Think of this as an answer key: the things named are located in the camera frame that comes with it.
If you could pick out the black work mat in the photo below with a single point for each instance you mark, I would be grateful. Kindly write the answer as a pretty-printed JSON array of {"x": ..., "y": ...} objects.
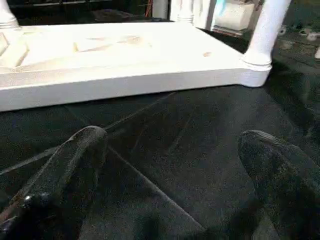
[{"x": 190, "y": 150}]

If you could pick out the white plastic table top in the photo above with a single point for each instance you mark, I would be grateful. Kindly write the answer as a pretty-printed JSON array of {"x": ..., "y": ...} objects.
[{"x": 125, "y": 50}]

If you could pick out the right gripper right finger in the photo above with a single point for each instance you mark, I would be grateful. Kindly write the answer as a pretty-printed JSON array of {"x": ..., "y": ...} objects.
[{"x": 287, "y": 185}]

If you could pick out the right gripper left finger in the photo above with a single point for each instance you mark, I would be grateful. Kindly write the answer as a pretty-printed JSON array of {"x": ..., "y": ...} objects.
[{"x": 55, "y": 190}]

